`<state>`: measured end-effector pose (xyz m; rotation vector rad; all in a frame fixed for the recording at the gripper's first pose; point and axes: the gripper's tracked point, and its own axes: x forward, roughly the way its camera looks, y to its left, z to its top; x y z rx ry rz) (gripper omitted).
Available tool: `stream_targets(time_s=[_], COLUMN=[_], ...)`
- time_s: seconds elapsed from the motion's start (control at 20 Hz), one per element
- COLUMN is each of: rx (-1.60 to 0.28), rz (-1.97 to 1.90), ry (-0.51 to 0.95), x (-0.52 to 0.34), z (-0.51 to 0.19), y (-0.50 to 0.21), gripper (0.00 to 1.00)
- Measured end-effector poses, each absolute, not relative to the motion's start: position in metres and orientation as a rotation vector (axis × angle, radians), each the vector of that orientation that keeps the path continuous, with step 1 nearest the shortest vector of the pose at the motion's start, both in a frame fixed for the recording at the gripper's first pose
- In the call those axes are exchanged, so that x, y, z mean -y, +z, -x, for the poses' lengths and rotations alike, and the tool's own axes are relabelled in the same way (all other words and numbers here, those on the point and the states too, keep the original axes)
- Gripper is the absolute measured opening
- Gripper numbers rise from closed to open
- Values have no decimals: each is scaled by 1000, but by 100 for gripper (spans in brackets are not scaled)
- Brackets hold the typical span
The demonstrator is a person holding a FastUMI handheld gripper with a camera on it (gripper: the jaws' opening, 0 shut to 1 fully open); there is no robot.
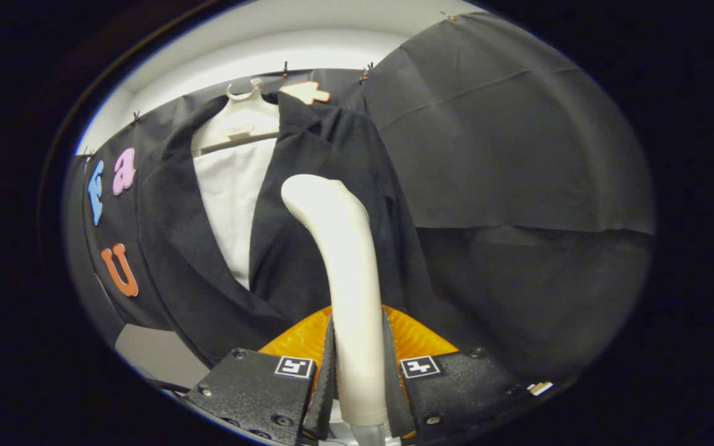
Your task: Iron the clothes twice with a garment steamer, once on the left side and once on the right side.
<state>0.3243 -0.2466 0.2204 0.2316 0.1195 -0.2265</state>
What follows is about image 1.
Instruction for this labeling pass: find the black backdrop cloth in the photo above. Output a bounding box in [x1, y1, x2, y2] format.
[63, 11, 655, 385]

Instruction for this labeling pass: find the black jacket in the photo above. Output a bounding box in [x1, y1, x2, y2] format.
[137, 93, 457, 369]

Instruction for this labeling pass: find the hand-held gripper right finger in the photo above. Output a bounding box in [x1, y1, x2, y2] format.
[382, 305, 522, 442]

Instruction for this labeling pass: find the grey cabinet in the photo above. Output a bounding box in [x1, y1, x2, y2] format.
[114, 323, 209, 390]

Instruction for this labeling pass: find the white clothes hanger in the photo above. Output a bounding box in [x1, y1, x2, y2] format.
[191, 77, 281, 155]

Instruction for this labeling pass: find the white shirt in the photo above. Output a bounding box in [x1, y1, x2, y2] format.
[193, 138, 278, 291]

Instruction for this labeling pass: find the white garment steamer head with hose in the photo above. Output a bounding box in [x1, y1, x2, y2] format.
[281, 174, 390, 446]

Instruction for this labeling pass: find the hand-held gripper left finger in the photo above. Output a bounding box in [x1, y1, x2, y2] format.
[183, 305, 338, 446]

